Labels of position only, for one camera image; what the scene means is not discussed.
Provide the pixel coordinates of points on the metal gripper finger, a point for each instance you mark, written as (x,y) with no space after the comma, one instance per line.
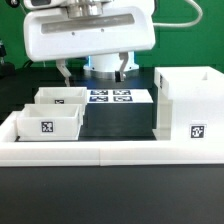
(119,75)
(61,66)

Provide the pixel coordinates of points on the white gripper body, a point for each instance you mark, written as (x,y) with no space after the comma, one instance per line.
(51,35)

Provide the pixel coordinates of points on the white drawer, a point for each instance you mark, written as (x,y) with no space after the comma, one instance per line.
(49,122)
(61,95)

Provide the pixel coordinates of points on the white drawer cabinet box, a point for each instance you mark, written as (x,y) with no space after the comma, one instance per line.
(190,104)

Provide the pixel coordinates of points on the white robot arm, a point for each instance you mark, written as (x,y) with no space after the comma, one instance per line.
(104,65)

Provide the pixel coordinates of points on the white marker tag sheet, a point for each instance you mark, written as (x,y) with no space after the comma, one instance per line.
(104,96)

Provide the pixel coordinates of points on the black tripod stand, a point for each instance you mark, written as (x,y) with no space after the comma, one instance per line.
(6,68)

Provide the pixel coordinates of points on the black work mat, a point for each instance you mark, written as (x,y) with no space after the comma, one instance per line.
(113,122)

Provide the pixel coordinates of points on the black camera knob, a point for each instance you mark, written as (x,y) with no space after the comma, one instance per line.
(14,3)

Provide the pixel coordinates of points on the white foam boundary frame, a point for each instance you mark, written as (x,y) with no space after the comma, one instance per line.
(102,153)

